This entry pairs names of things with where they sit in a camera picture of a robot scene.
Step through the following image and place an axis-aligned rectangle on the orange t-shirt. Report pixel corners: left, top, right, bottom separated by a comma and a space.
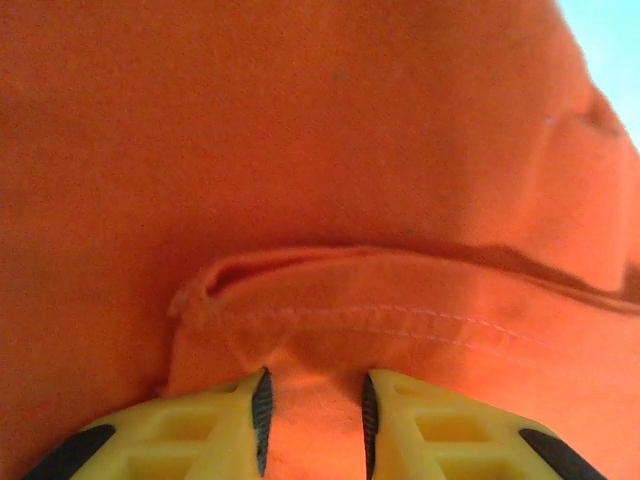
0, 0, 640, 480

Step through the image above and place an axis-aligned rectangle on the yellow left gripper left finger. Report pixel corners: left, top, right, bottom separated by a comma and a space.
22, 366, 274, 480

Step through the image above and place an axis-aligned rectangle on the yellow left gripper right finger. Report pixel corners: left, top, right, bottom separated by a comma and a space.
361, 369, 609, 480

